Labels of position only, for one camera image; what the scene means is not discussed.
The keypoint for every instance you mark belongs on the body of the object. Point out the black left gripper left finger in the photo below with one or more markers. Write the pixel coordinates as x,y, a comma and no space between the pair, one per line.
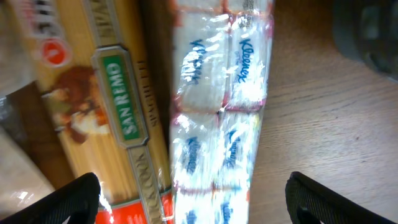
76,202

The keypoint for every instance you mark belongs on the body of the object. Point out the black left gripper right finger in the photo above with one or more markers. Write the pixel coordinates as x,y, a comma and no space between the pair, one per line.
311,202

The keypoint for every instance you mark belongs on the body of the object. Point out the beige pouch on left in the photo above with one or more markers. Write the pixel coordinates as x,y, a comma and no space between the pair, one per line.
22,183

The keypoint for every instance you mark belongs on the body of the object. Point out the San Remo spaghetti packet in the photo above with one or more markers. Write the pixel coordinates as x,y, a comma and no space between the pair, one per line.
89,60

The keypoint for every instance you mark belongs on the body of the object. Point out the Kleenex tissue multipack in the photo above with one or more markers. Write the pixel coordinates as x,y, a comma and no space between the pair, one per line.
221,62

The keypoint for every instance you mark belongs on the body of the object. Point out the grey plastic basket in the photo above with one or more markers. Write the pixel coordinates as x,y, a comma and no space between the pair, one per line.
366,31

